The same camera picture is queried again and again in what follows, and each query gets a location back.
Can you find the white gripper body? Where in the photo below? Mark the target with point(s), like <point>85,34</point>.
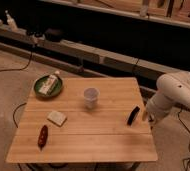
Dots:
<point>152,119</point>

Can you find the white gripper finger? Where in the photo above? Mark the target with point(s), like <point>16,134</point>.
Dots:
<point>144,116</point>

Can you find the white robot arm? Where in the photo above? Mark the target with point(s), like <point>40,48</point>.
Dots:
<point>172,88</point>

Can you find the clear plastic cup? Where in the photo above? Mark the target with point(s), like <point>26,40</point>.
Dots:
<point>91,97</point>

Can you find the white sponge block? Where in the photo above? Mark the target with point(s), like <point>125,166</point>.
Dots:
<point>57,118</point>

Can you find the green round plate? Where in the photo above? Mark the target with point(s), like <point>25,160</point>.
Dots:
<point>56,90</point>

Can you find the dark red pocket knife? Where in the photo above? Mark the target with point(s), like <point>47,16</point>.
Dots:
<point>43,137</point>

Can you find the black device on ledge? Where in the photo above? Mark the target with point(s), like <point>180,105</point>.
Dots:
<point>54,35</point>

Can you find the white bottle on ledge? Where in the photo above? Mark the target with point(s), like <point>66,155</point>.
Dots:
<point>11,22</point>

